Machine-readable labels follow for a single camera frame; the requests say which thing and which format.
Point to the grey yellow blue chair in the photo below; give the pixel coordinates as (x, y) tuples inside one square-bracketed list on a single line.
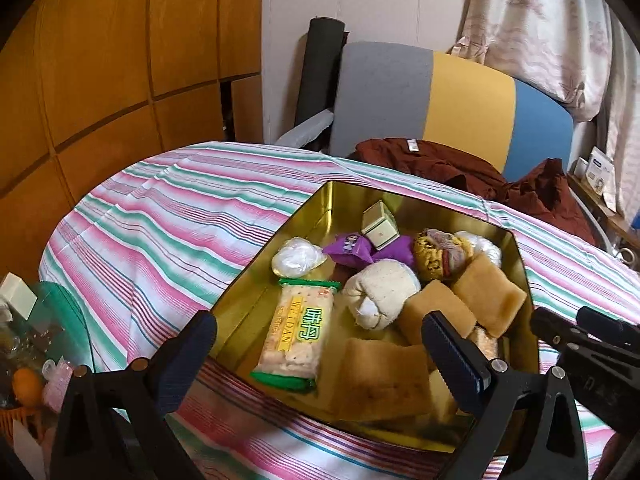
[(396, 91)]

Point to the gold metal tin box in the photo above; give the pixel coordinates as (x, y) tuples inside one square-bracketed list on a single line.
[(245, 310)]

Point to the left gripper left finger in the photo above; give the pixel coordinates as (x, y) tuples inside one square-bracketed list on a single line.
[(88, 444)]

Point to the yellow patterned sock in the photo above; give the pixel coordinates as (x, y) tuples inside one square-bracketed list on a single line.
[(440, 255)]

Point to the white blue product box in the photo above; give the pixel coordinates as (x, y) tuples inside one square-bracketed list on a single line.
[(599, 172)]

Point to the black rolled mat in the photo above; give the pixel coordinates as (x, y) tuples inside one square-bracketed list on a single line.
[(321, 67)]

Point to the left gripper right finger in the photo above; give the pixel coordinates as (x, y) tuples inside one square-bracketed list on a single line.
[(549, 444)]

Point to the wooden wardrobe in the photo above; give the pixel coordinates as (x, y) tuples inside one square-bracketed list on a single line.
[(88, 87)]

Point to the white plastic bag ball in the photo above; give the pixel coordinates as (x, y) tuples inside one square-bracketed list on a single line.
[(296, 258)]

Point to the cream plush toy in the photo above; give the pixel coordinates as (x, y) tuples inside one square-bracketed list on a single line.
[(376, 295)]

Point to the small green white box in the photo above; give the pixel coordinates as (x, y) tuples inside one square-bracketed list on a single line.
[(379, 225)]

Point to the white cube box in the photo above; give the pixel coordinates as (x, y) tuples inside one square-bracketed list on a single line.
[(17, 295)]

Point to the wooden side table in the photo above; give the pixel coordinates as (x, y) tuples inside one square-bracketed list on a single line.
[(609, 228)]

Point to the green Weidan cracker packet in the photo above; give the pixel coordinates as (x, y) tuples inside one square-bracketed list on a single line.
[(292, 350)]

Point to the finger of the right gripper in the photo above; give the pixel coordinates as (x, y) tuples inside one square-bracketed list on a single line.
[(566, 338), (619, 333)]

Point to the brown cardboard box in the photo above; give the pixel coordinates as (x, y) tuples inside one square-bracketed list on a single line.
[(444, 407)]

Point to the dark red garment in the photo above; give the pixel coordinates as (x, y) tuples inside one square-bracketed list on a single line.
[(543, 193)]

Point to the yellow sponge wedge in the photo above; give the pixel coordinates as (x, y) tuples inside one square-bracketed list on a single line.
[(490, 295)]

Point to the striped pink green tablecloth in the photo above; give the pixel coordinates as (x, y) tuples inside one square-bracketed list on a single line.
[(165, 237)]

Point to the yellow sponge block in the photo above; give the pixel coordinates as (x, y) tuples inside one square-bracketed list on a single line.
[(379, 380)]

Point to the pink patterned curtain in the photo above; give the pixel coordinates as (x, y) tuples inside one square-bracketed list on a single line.
[(577, 52)]

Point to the tan sponge block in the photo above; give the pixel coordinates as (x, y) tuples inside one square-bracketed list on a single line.
[(434, 297)]

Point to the purple snack packet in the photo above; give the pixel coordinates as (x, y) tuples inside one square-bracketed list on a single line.
[(356, 252)]

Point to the orange fruit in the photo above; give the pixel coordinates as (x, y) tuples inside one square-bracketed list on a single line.
[(27, 387)]

